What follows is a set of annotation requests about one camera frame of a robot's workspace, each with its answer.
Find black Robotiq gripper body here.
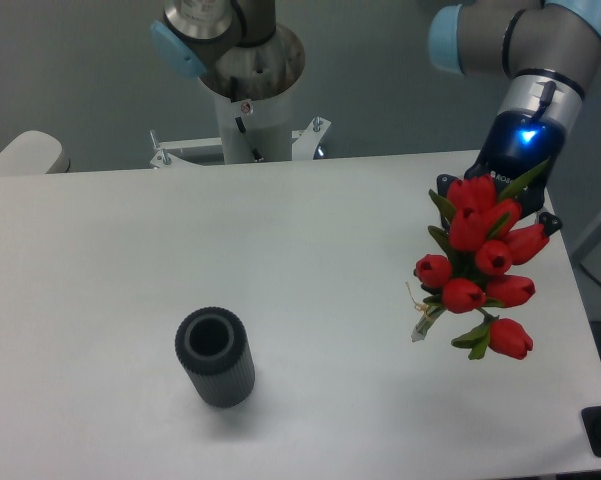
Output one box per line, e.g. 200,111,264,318
464,111,566,217

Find red tulip bouquet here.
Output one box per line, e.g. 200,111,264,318
411,162,552,360

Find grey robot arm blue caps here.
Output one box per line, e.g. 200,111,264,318
428,1,601,234

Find black ribbed cylindrical vase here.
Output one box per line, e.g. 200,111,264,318
174,307,256,408

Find white chair backrest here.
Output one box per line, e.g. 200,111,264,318
0,130,71,178

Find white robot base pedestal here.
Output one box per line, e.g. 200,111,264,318
150,1,331,165

